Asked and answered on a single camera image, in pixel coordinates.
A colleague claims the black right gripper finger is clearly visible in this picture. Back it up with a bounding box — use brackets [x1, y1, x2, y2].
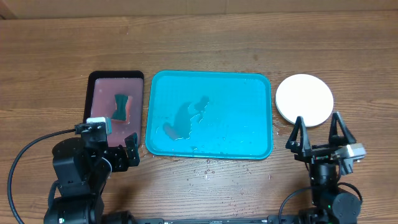
[285, 116, 311, 154]
[328, 111, 357, 146]

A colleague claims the pink white plate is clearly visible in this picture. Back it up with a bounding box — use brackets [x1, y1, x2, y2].
[275, 74, 334, 127]

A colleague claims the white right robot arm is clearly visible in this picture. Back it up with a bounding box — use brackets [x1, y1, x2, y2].
[278, 112, 366, 224]

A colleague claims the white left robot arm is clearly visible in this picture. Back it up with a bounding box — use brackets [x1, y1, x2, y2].
[44, 131, 140, 224]

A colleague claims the teal plastic tray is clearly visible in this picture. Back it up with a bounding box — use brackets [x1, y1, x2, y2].
[145, 70, 274, 160]

